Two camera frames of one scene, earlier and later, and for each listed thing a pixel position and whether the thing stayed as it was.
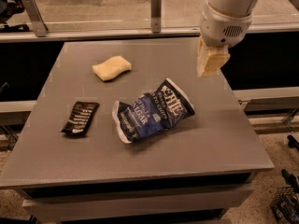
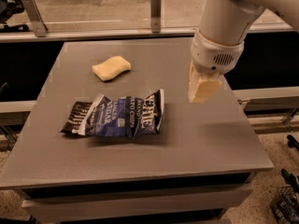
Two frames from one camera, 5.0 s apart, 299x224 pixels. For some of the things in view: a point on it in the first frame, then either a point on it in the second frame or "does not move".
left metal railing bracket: (35, 14) does not move
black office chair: (10, 4) does not move
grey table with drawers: (199, 171) does not move
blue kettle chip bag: (152, 111) to (130, 117)
